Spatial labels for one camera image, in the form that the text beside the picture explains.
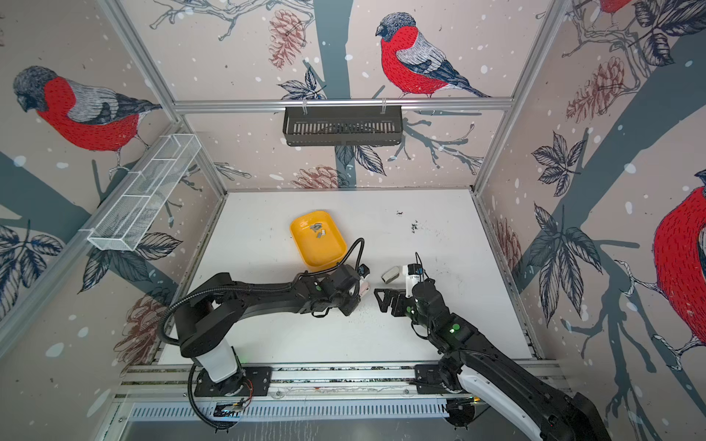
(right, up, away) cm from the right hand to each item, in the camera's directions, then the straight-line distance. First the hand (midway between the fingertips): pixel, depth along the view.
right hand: (383, 295), depth 80 cm
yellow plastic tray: (-23, +14, +26) cm, 38 cm away
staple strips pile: (-25, +19, +28) cm, 42 cm away
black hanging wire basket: (-14, +58, +26) cm, 66 cm away
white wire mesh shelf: (-70, +23, -9) cm, 74 cm away
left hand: (-8, -3, +6) cm, 10 cm away
